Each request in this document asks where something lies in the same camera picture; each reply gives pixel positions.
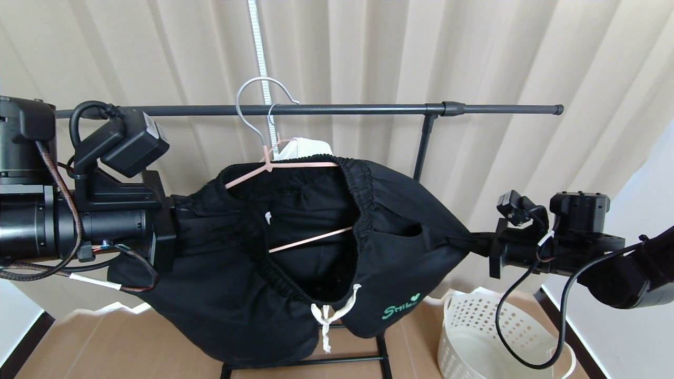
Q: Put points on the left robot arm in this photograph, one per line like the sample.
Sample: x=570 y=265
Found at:
x=21 y=137

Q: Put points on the pink clothes hanger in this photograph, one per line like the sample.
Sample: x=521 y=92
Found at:
x=305 y=164
x=271 y=113

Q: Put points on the black garment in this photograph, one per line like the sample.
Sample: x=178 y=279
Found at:
x=210 y=273

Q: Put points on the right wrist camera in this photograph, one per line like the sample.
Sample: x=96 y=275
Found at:
x=518 y=208

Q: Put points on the black clothes rack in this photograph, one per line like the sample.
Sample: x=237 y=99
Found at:
x=368 y=109

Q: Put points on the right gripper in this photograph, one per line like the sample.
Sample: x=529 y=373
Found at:
x=526 y=252

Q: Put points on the beige curtain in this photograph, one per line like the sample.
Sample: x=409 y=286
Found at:
x=474 y=52

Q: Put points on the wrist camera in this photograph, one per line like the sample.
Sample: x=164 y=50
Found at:
x=518 y=208
x=131 y=147

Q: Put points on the white laundry basket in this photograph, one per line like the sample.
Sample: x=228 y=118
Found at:
x=474 y=342

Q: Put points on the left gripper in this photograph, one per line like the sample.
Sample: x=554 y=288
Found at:
x=105 y=226

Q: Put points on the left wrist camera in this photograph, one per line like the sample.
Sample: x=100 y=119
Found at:
x=131 y=147

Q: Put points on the white printed t-shirt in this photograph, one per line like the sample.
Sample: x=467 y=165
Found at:
x=305 y=146

